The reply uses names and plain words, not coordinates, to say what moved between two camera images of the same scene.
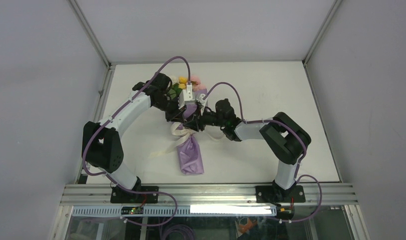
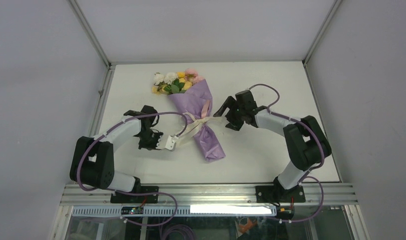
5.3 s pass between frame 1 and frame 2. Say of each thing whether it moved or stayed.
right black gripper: moved
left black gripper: moved
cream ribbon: moved
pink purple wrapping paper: moved
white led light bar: stayed
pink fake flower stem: moved
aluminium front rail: stayed
